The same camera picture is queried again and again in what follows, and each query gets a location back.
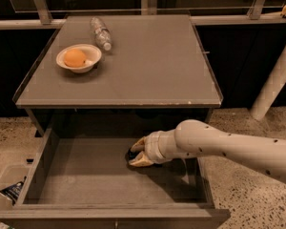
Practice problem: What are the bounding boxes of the clear plastic bin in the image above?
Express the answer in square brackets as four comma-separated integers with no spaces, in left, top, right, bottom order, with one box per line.
[0,164,31,229]

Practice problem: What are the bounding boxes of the orange fruit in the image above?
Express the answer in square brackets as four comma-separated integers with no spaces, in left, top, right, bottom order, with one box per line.
[64,49,87,68]

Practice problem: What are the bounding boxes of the white bowl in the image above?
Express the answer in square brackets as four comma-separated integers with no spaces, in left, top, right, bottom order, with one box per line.
[56,44,102,73]

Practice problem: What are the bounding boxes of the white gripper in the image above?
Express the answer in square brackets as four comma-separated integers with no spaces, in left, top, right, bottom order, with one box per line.
[128,131,173,167]

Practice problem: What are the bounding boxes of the clear plastic water bottle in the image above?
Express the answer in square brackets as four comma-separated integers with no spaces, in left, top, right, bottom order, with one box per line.
[90,17,112,52]

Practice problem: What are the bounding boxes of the blue rxbar blueberry bar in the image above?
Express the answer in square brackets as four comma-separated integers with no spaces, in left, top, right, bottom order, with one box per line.
[128,150,142,161]

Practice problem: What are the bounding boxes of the open grey top drawer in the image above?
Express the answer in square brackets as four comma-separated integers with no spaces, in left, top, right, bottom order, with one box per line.
[0,129,230,229]

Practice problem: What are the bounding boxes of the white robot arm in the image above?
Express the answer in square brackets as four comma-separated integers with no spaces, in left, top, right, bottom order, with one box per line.
[128,119,286,184]

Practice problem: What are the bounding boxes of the metal railing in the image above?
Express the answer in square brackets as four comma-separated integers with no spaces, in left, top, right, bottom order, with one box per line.
[0,0,286,30]

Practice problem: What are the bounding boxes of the blue snack packet on floor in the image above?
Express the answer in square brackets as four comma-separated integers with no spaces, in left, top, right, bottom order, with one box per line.
[0,177,27,205]

